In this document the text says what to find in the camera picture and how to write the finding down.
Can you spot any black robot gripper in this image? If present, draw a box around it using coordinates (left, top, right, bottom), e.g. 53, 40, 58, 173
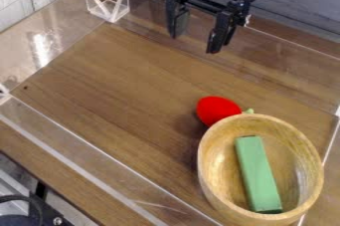
166, 0, 255, 54

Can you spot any green rectangular block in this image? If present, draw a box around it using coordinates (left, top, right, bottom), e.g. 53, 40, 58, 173
235, 136, 283, 214

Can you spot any brown wooden bowl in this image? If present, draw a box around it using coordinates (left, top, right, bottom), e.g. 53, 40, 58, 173
197, 113, 325, 226

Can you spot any red plush strawberry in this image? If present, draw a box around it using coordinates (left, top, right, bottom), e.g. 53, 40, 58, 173
195, 96, 255, 126

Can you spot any black metal clamp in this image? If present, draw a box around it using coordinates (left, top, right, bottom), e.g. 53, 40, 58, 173
30, 182, 75, 226

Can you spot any clear acrylic corner bracket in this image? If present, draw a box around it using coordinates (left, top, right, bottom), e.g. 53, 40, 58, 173
86, 0, 131, 23

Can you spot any clear acrylic front wall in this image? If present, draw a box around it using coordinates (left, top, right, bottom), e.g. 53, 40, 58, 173
0, 87, 222, 226

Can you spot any black cable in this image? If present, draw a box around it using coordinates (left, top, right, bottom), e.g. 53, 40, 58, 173
0, 194, 46, 226

